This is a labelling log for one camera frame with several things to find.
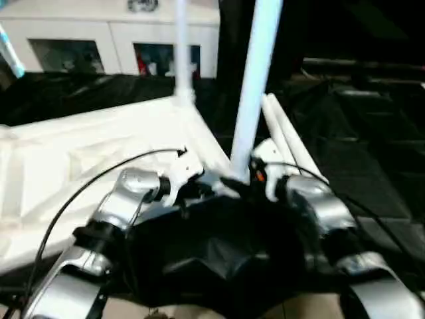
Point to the white cabinet with glass doors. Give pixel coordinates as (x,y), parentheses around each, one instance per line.
(83,28)

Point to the black mat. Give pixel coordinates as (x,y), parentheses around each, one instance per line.
(365,133)

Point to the white plastic table leg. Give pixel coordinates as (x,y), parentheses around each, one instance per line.
(184,43)
(255,76)
(299,143)
(275,123)

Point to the red bottle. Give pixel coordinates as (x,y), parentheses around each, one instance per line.
(142,64)

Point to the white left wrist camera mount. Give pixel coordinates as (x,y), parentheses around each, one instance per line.
(182,169)

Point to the large black case yellow label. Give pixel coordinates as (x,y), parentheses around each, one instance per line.
(292,30)

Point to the grey metal bar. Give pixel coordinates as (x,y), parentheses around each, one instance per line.
(365,64)

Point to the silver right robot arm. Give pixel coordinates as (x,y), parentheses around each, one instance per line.
(328,209)

